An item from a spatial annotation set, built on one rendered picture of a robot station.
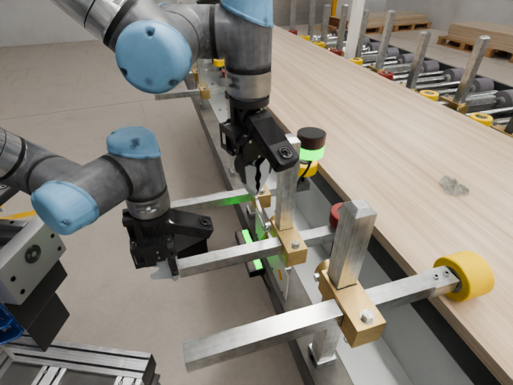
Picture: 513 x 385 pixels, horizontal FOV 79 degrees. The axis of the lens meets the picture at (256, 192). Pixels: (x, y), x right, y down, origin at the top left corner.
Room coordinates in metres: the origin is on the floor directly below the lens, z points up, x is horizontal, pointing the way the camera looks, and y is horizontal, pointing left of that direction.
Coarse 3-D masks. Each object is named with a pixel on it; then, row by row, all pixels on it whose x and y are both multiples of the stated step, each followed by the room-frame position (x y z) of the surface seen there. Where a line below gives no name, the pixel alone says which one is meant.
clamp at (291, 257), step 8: (272, 216) 0.60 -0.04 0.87; (272, 224) 0.57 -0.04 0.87; (272, 232) 0.57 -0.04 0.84; (280, 232) 0.54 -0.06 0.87; (288, 232) 0.54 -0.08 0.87; (296, 232) 0.54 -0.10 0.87; (280, 240) 0.52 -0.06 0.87; (288, 240) 0.51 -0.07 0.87; (288, 248) 0.49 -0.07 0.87; (304, 248) 0.49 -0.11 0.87; (288, 256) 0.47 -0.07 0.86; (296, 256) 0.48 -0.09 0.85; (304, 256) 0.49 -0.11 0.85; (288, 264) 0.47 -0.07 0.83; (296, 264) 0.48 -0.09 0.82
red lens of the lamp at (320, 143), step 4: (300, 128) 0.60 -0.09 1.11; (320, 128) 0.60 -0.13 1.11; (324, 132) 0.58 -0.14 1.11; (296, 136) 0.58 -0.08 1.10; (300, 136) 0.57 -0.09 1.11; (324, 136) 0.57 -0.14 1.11; (300, 140) 0.56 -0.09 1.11; (304, 140) 0.56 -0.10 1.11; (308, 140) 0.55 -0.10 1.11; (312, 140) 0.55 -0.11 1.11; (316, 140) 0.55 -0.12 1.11; (320, 140) 0.55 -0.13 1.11; (324, 140) 0.56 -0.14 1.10; (304, 144) 0.56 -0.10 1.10; (308, 144) 0.55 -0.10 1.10; (312, 144) 0.55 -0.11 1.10; (316, 144) 0.55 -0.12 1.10; (320, 144) 0.55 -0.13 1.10; (324, 144) 0.57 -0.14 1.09; (304, 148) 0.56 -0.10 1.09; (308, 148) 0.55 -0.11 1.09; (312, 148) 0.55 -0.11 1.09; (316, 148) 0.55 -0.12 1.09; (320, 148) 0.56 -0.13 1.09
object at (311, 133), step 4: (304, 128) 0.60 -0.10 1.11; (308, 128) 0.60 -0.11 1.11; (312, 128) 0.60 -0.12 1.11; (316, 128) 0.60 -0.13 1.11; (300, 132) 0.58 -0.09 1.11; (304, 132) 0.58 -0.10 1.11; (308, 132) 0.58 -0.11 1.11; (312, 132) 0.58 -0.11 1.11; (316, 132) 0.58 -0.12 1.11; (320, 132) 0.58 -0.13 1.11; (304, 136) 0.56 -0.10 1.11; (308, 136) 0.56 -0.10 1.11; (312, 136) 0.56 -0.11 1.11; (316, 136) 0.56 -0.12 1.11; (320, 136) 0.56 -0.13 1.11; (300, 160) 0.56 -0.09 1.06; (308, 164) 0.58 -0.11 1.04; (308, 168) 0.58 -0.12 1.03; (304, 172) 0.58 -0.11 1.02; (300, 176) 0.58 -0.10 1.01
